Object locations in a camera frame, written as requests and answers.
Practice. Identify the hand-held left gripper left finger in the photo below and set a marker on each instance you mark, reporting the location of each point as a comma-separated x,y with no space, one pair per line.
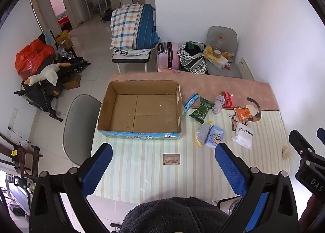
97,169

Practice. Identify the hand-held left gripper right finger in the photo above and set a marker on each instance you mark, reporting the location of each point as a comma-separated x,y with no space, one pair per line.
229,169

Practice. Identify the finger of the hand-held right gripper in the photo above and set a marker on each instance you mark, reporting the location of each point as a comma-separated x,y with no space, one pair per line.
321,135
301,144

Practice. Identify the white packet with black print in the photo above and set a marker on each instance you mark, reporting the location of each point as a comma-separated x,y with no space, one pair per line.
243,137

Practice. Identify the light blue cartoon packet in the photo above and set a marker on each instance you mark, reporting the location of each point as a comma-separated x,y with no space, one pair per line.
215,137

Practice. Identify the silver and yellow scouring sponge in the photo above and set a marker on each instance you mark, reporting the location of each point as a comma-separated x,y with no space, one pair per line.
201,134

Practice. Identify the orange snack packet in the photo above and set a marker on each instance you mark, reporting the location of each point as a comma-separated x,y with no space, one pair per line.
242,114

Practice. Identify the green snack packet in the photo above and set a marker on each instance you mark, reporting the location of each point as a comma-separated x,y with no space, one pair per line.
201,111

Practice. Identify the lilac cloth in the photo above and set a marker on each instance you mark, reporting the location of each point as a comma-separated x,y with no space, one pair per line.
218,103

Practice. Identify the red snack packet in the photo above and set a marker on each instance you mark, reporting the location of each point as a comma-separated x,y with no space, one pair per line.
228,99

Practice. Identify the blue snack packet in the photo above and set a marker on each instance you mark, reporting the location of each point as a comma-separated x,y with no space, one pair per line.
190,103

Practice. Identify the person's right forearm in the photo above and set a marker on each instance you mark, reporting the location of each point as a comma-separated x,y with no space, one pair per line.
314,210

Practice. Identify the beige mat tag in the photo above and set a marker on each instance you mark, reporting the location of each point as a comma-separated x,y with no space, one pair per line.
286,152

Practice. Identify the grey plastic chair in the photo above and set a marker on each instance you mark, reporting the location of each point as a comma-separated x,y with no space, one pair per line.
78,126

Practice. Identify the dark fleece clothing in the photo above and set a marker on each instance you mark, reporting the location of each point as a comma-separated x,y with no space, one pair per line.
172,216

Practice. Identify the wooden chair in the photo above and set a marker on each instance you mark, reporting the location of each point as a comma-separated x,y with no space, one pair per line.
24,154

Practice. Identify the small brown cardboard box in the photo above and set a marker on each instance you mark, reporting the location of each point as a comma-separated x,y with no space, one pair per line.
72,82

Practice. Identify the black tripod pile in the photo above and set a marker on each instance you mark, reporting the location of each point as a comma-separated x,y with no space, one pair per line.
43,93

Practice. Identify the small red box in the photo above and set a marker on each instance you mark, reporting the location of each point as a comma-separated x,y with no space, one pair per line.
228,66

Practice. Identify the white plush goose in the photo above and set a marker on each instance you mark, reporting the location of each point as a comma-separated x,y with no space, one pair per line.
49,73

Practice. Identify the white carton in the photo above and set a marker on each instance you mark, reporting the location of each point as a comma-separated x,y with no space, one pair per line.
219,61

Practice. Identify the black and white patterned bag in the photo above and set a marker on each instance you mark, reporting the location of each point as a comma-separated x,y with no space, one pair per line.
193,60

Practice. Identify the white stool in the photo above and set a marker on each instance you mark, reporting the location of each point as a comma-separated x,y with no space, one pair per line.
130,58

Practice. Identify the yellow plastic bag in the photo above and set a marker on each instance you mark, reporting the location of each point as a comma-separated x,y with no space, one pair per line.
209,51

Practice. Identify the clear plastic bottle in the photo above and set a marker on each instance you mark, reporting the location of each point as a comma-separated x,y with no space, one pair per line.
219,42

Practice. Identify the pink suitcase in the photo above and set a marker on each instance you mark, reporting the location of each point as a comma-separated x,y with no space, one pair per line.
168,55

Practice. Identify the orange plastic bag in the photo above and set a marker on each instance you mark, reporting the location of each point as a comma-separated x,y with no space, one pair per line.
30,58

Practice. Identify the grey chair with clutter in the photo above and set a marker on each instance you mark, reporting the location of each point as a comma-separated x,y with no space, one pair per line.
226,32

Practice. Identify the yellow cardboard box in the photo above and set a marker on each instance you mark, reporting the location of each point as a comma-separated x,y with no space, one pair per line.
63,39

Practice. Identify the light blue cloth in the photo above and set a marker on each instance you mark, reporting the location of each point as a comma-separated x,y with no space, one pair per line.
49,37

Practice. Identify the plaid and blue pillow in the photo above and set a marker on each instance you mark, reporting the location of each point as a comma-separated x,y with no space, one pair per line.
132,25

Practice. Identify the black backpack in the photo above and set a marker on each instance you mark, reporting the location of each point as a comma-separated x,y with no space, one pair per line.
106,16

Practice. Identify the white wall outlet strip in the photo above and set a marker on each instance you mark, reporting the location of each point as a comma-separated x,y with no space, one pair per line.
12,121

